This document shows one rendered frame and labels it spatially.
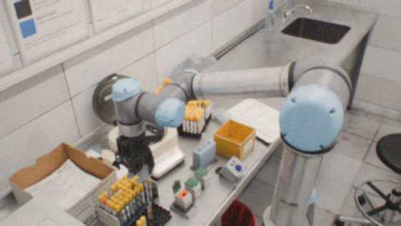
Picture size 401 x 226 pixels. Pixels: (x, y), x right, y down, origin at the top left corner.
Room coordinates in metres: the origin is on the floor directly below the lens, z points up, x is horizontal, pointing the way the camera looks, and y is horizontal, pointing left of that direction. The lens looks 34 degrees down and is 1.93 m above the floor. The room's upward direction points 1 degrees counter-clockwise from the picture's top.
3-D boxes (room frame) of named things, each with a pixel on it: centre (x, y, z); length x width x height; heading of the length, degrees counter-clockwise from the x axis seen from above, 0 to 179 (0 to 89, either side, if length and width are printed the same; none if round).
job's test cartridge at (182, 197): (0.93, 0.07, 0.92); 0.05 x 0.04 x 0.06; 53
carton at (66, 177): (0.96, 0.48, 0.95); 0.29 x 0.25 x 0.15; 55
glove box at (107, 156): (1.11, 0.36, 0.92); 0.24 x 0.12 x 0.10; 55
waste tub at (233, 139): (1.25, -0.14, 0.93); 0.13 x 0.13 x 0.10; 54
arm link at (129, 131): (0.85, 0.19, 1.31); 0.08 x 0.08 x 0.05
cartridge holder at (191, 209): (0.93, 0.07, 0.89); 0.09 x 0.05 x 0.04; 53
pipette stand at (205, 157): (1.16, -0.01, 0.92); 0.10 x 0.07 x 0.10; 140
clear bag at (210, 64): (1.88, -0.05, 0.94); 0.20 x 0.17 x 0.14; 120
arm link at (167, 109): (0.82, 0.09, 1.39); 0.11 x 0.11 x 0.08; 63
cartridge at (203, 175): (1.05, 0.00, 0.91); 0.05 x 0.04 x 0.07; 55
